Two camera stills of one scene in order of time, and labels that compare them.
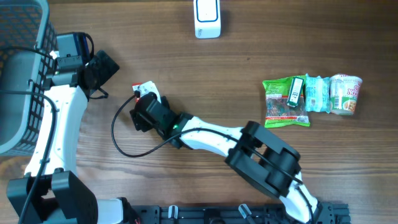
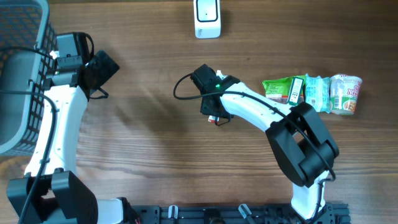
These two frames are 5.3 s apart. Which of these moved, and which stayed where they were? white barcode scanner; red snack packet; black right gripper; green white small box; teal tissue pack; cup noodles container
Moved: red snack packet; black right gripper
Stayed: white barcode scanner; teal tissue pack; cup noodles container; green white small box
